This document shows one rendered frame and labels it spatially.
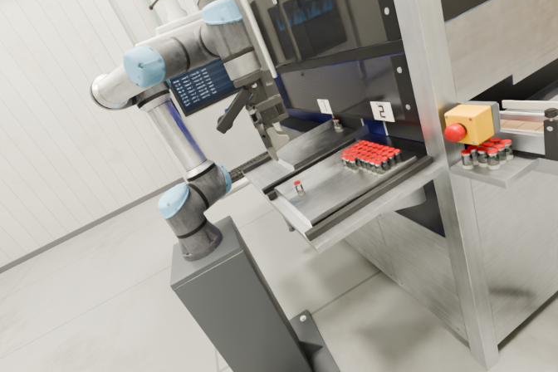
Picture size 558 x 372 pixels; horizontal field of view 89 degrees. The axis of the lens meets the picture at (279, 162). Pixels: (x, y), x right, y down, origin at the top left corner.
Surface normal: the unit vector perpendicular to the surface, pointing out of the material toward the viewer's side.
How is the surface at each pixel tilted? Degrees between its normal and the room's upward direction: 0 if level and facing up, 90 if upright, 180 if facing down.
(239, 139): 90
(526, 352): 0
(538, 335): 0
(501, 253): 90
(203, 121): 90
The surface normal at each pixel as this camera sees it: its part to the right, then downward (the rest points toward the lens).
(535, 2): 0.36, 0.22
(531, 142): -0.85, 0.47
